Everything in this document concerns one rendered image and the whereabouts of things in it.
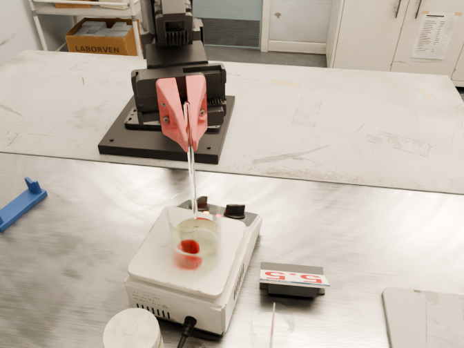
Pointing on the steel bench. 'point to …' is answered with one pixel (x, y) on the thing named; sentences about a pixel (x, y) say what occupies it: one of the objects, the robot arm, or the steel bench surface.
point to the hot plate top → (213, 290)
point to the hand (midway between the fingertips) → (189, 141)
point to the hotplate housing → (222, 309)
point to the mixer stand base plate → (423, 318)
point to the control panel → (245, 217)
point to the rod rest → (21, 204)
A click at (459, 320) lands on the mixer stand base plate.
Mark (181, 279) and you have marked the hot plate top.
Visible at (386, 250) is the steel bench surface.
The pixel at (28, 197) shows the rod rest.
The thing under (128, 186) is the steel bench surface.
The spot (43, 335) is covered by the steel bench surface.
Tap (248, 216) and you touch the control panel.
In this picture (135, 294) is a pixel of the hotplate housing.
